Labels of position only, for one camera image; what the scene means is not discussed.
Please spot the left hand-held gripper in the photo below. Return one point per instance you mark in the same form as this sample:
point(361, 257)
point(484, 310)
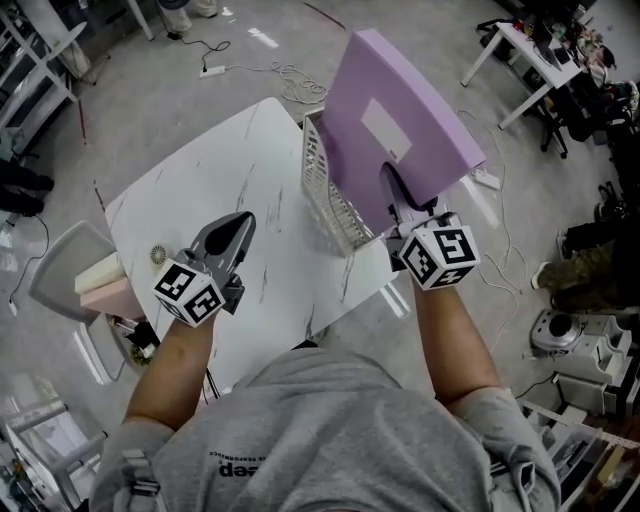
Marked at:
point(187, 295)

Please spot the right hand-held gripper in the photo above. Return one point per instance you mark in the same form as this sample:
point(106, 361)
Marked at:
point(440, 257)

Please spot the white mesh file holder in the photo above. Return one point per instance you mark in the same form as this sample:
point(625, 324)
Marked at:
point(325, 195)

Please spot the purple folder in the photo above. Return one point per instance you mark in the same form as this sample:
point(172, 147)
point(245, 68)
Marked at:
point(370, 80)

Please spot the person's left forearm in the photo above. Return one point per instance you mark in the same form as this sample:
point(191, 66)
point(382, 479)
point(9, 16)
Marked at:
point(175, 370)

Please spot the person's right forearm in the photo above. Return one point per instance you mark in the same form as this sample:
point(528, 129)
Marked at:
point(455, 345)

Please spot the pink folder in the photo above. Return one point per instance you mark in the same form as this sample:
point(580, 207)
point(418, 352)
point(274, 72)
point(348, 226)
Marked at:
point(112, 300)

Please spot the white round mini fan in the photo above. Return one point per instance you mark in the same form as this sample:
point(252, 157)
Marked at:
point(160, 255)

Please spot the white power strip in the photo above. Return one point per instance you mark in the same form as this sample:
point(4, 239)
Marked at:
point(212, 71)
point(485, 178)

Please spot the grey chair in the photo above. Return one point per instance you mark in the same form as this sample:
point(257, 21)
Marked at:
point(65, 260)

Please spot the black office chair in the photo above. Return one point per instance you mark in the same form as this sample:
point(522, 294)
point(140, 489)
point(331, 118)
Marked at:
point(565, 130)

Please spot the white desk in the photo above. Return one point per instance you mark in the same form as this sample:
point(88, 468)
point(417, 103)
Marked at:
point(525, 55)

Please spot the grey round machine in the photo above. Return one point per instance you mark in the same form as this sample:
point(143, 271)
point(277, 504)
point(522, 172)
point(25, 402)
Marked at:
point(557, 330)

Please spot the person's grey shirt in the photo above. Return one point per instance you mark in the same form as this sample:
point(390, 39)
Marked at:
point(325, 435)

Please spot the white shelf rack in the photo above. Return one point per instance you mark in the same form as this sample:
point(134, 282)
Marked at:
point(30, 75)

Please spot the white equipment boxes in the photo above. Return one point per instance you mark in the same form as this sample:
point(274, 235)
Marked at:
point(597, 360)

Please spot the white metal rack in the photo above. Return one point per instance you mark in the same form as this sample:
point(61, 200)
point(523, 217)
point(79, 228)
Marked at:
point(45, 440)

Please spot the white measuring strip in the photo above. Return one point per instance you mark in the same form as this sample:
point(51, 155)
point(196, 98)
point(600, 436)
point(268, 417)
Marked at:
point(575, 422)

